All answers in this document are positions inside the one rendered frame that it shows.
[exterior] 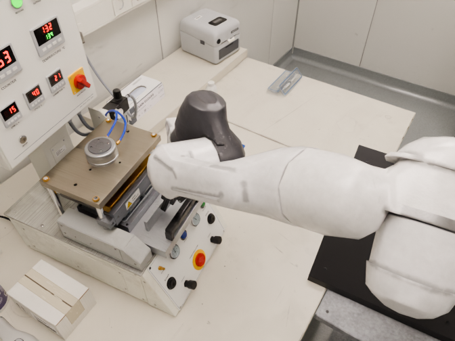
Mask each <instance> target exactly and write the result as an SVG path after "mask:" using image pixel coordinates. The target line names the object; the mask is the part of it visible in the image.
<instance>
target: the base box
mask: <svg viewBox="0 0 455 341"><path fill-rule="evenodd" d="M211 206H212V208H213V210H214V211H215V214H216V215H217V217H218V219H219V220H220V222H221V224H222V225H223V228H224V229H226V227H227V225H226V224H225V221H224V220H223V218H222V216H221V215H220V213H219V211H218V209H217V207H216V205H214V204H211ZM9 219H10V221H11V222H12V223H13V225H14V227H15V228H16V230H17V231H18V233H19V234H20V236H21V237H22V239H23V240H24V242H25V244H26V245H27V246H28V247H30V248H32V249H34V250H37V251H39V252H41V253H43V254H45V255H47V256H50V257H52V258H54V259H56V260H58V261H60V262H62V263H64V264H66V265H68V266H70V267H73V268H75V269H77V270H79V271H81V272H83V273H86V274H88V275H90V276H92V277H94V278H96V279H98V280H100V281H102V282H104V283H106V284H108V285H111V286H113V287H115V288H117V289H119V290H122V291H124V292H126V293H128V294H130V295H132V296H134V297H136V298H139V299H140V300H143V301H144V302H147V303H148V304H149V305H151V306H153V307H155V308H158V309H160V310H162V311H164V312H166V313H168V314H170V315H172V316H174V317H176V315H177V314H178V312H179V310H178V309H177V307H176V306H175V305H174V304H173V302H172V301H171V300H170V298H169V297H168V296H167V295H166V294H165V292H164V291H163V289H162V288H161V287H160V286H159V285H158V283H157V282H156V281H155V279H154V278H153V277H152V276H151V274H150V273H149V272H148V270H147V269H146V270H145V271H144V273H143V275H142V276H141V277H140V276H138V275H136V274H133V273H131V272H129V271H126V270H124V269H122V268H120V267H118V266H116V265H113V264H111V263H109V262H107V261H104V260H102V259H100V258H98V257H96V256H94V255H92V254H89V253H87V252H85V251H82V250H80V249H78V248H75V247H74V246H71V245H69V244H67V243H65V242H62V241H60V240H58V239H56V238H54V237H52V236H50V235H47V234H45V233H43V232H40V231H38V230H36V229H33V228H32V227H29V226H28V225H25V224H23V223H20V222H18V221H16V220H14V219H11V218H9Z"/></svg>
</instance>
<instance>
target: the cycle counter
mask: <svg viewBox="0 0 455 341"><path fill-rule="evenodd" d="M11 62H13V60H12V57H11V55H10V54H9V51H8V49H5V50H4V51H2V52H1V53H0V69H2V68H3V67H5V66H7V65H8V64H10V63H11Z"/></svg>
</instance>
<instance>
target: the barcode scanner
mask: <svg viewBox="0 0 455 341"><path fill-rule="evenodd" d="M0 339H2V341H40V340H38V339H37V338H36V337H34V336H33V335H31V334H28V333H26V332H22V331H19V330H17V329H15V328H14V327H13V326H11V325H10V324H9V322H8V321H7V320H6V319H5V318H4V317H1V316H0Z"/></svg>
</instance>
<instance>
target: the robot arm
mask: <svg viewBox="0 0 455 341"><path fill-rule="evenodd" d="M165 128H166V131H167V143H166V144H158V145H157V146H156V148H155V149H154V151H153V152H152V153H151V155H150V157H149V158H148V163H147V170H148V178H149V180H150V182H151V184H152V186H153V189H155V190H156V191H157V192H158V193H160V194H162V196H161V199H163V200H164V201H163V203H162V206H161V208H160V209H161V210H163V211H164V212H166V210H167V209H168V207H170V205H174V203H175V202H176V201H178V202H179V203H182V202H183V201H184V200H185V199H186V198H190V199H193V200H198V201H201V202H206V203H209V204H214V205H217V206H221V207H224V208H229V209H233V210H239V211H242V212H247V213H251V214H256V215H259V216H263V217H267V218H270V219H273V220H276V221H280V222H282V223H286V224H289V225H292V226H295V227H301V228H304V229H307V230H310V231H313V232H316V233H319V234H321V235H327V236H332V237H343V238H350V239H356V240H359V239H361V238H363V237H366V236H367V235H370V234H371V233H374V232H376V233H375V237H374V242H373V245H372V250H371V253H370V259H369V260H367V261H366V285H367V286H368V288H369V290H370V291H371V292H372V293H373V294H374V295H375V296H376V297H377V298H378V299H379V300H380V301H381V302H382V303H383V304H384V305H385V306H387V307H389V308H390V309H392V310H394V311H396V312H398V313H400V314H403V315H406V316H409V317H413V318H415V319H434V318H436V317H439V316H442V315H445V314H446V313H449V312H450V311H451V309H452V308H453V306H454V305H455V137H447V136H441V137H422V138H420V139H417V140H415V141H413V142H411V143H408V144H406V145H405V146H404V147H402V148H401V149H400V150H399V151H398V152H389V153H388V154H387V155H386V156H385V160H386V161H388V162H391V163H394V165H392V166H390V167H388V168H379V167H376V166H371V165H369V164H366V163H365V162H362V161H359V160H357V159H355V158H352V157H350V156H347V155H345V154H340V153H336V152H328V151H324V150H320V149H319V148H316V147H305V146H297V147H280V148H277V149H274V150H270V151H266V152H261V153H259V154H254V155H251V156H247V157H245V151H244V148H243V146H242V142H241V140H240V139H239V138H238V137H237V136H236V135H235V134H234V132H233V131H232V130H231V129H230V127H229V124H228V118H227V108H226V102H225V100H224V98H223V97H222V96H220V95H219V94H217V93H215V92H213V91H208V90H199V91H192V92H191V93H189V94H188V95H187V96H186V98H185V99H184V101H183V103H182V105H181V106H180V108H179V111H178V113H177V118H167V119H166V121H165Z"/></svg>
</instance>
